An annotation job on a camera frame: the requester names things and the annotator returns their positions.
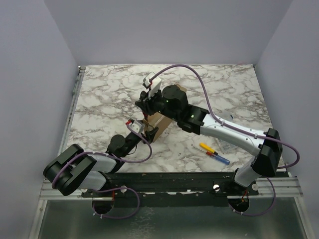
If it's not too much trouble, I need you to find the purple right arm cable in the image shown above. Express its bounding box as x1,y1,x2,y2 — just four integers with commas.
151,64,301,169

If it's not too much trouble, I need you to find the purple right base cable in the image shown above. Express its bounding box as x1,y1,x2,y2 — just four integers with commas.
231,176,277,217

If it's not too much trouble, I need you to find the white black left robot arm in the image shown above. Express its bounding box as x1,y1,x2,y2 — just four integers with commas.
43,127,159,197

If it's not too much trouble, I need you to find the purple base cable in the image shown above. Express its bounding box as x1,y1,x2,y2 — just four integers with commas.
231,176,277,217
92,188,141,220

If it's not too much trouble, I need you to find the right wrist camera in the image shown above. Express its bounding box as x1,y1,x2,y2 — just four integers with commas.
143,72,161,99

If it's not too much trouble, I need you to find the black front mounting rail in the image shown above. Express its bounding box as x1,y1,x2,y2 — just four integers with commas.
82,172,258,207

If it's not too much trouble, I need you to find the clear plastic parts box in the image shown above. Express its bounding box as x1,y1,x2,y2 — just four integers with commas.
216,139,237,153

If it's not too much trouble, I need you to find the brown cardboard express box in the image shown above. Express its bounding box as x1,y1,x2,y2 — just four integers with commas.
144,84,188,141

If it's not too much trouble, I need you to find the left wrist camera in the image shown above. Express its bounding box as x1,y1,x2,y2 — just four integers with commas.
126,119,145,134

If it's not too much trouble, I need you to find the aluminium frame rail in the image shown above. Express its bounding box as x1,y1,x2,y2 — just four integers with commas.
41,66,86,195

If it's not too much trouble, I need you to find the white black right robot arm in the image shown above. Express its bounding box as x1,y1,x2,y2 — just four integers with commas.
135,85,283,195

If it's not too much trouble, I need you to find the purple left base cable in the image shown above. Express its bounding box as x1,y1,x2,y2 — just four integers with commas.
92,188,141,220

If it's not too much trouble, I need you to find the blue red handled screwdriver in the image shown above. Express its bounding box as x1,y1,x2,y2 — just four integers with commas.
192,146,230,165

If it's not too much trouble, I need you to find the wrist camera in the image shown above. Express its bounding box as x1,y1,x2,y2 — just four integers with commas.
143,72,161,99
126,119,145,134

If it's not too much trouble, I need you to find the yellow handled screwdriver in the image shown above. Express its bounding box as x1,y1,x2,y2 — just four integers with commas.
199,143,218,154

